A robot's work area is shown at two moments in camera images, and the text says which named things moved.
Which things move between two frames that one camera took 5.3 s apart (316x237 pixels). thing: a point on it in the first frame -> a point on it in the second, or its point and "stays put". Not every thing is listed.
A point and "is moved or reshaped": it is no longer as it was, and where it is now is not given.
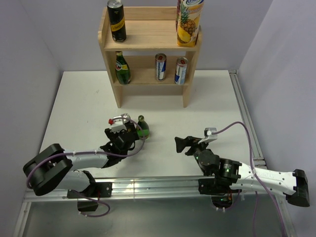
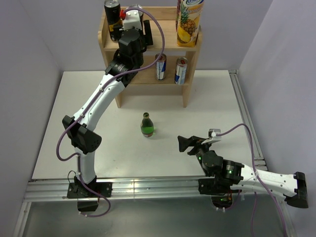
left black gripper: x=111 y=135 -> x=148 y=41
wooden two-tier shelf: x=149 y=62 stays put
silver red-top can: x=181 y=70 stays put
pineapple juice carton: x=188 y=14 stays put
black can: x=129 y=125 -> x=140 y=13
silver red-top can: x=160 y=66 stays put
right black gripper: x=181 y=143 stays put
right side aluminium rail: x=258 y=160 stays put
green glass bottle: x=144 y=133 is moved or reshaped
